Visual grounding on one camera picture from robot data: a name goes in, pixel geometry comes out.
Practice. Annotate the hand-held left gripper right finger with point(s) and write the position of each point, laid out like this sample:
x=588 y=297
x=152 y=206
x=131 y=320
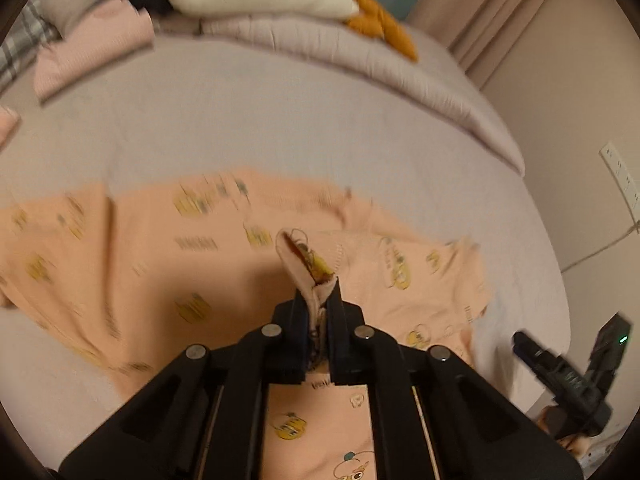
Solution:
x=334 y=332

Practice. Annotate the bed with mauve sheet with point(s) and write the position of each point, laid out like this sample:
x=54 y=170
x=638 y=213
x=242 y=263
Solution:
x=250 y=125

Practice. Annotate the pink curtain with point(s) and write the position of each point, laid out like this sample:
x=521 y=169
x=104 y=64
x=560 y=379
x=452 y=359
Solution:
x=500 y=10

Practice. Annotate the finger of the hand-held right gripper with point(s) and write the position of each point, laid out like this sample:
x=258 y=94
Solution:
x=531 y=352

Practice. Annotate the grey plaid cloth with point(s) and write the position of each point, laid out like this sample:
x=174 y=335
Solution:
x=22 y=45

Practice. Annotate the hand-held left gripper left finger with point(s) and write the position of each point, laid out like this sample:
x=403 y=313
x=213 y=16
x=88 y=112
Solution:
x=300 y=332

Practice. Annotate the lilac quilt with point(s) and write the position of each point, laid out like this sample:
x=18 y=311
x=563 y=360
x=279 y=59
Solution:
x=400 y=75

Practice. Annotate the white wall socket strip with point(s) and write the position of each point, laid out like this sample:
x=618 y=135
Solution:
x=622 y=175

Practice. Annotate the peach cartoon print garment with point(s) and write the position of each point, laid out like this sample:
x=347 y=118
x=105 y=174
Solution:
x=150 y=260

